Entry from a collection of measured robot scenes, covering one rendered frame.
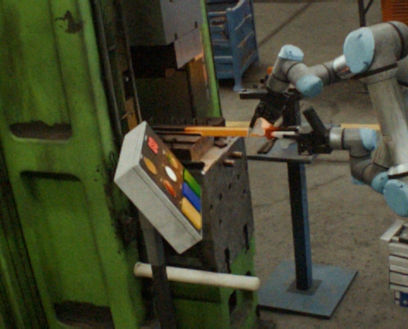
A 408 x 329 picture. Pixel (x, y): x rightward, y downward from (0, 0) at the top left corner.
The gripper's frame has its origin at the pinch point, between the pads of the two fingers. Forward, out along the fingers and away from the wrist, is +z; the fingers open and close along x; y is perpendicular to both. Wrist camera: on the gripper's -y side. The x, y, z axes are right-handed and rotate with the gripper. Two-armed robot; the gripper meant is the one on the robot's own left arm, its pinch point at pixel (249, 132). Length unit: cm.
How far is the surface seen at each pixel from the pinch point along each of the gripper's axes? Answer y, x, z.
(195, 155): -12.6, -8.7, 14.0
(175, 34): -34.8, -9.2, -23.9
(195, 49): -30.0, 3.0, -16.8
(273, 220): 14, 116, 108
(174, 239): 5, -71, 0
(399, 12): 14, 351, 36
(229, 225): 8.1, -1.5, 38.5
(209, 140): -13.0, 3.6, 13.3
